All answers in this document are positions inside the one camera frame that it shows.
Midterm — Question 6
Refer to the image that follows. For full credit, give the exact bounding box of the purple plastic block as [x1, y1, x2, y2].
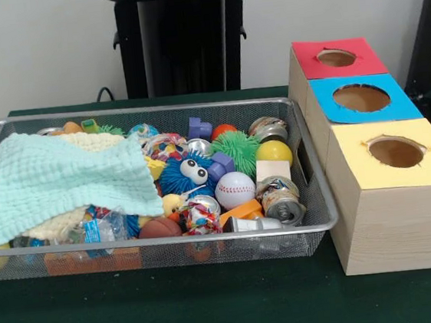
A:
[186, 114, 214, 142]

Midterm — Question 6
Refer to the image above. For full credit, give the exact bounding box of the colourful rag ball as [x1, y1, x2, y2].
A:
[176, 197, 224, 238]

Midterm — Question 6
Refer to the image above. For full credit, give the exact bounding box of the mint green waffle cloth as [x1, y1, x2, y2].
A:
[0, 117, 166, 249]

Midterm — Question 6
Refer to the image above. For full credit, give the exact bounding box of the wooden box with three holes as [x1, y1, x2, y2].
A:
[281, 26, 431, 282]

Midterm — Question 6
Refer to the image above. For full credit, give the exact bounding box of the green spiky ball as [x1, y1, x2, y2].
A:
[209, 127, 265, 178]

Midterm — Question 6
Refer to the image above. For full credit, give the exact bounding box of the white baseball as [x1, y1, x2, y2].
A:
[212, 169, 259, 213]

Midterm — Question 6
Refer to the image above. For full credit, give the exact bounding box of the blue spiky toy with eyes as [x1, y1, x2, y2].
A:
[156, 149, 220, 206]

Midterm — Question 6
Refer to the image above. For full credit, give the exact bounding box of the plain wooden block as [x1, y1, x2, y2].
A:
[253, 156, 293, 184]

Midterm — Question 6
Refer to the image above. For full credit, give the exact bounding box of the yellow plastic ball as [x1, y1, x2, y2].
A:
[255, 137, 294, 170]

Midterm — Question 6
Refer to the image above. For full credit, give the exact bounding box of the crushed drink can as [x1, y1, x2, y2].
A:
[254, 173, 308, 230]

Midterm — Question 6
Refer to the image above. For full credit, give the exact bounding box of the silver wire mesh bin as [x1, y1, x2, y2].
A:
[0, 83, 344, 290]

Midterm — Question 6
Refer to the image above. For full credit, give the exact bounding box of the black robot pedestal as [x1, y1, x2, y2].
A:
[100, 0, 272, 104]

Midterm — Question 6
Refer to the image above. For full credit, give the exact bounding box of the black cable behind table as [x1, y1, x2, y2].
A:
[94, 84, 129, 104]

